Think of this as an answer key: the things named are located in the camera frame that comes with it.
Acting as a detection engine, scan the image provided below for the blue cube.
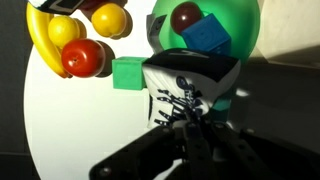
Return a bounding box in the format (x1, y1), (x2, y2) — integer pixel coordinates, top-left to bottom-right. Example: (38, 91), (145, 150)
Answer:
(181, 13), (233, 56)

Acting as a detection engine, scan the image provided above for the zebra picture soft block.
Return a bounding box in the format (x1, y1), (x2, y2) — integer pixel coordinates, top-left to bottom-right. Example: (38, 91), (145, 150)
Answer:
(142, 47), (242, 131)

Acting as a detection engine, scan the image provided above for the yellow banana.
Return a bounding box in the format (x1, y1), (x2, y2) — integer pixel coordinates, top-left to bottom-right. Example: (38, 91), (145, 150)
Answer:
(25, 1), (74, 80)

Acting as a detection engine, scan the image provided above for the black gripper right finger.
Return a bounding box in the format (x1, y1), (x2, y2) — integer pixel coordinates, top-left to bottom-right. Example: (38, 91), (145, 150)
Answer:
(185, 120), (320, 180)

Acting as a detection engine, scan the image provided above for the wooden tray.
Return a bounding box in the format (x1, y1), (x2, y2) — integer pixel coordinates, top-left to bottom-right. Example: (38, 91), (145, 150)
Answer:
(249, 0), (320, 69)

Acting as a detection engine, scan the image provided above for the green red white toy block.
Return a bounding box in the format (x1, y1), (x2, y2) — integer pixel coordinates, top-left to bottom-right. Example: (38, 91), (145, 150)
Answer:
(111, 56), (149, 91)

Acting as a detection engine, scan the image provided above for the red apple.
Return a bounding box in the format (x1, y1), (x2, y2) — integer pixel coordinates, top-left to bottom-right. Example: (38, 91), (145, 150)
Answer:
(60, 38), (107, 79)

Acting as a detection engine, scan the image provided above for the yellow lemon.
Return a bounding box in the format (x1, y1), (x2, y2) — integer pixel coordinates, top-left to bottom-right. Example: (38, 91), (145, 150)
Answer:
(47, 15), (82, 50)

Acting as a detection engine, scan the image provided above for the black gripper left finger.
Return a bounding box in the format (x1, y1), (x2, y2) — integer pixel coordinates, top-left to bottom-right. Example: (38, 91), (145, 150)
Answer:
(88, 123), (187, 180)

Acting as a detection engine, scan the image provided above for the green plastic bowl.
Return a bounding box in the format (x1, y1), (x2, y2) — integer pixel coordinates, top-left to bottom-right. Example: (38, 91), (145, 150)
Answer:
(148, 0), (262, 66)

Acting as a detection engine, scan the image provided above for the dark red ball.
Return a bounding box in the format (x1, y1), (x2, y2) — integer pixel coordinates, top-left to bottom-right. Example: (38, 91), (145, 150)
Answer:
(170, 1), (204, 36)

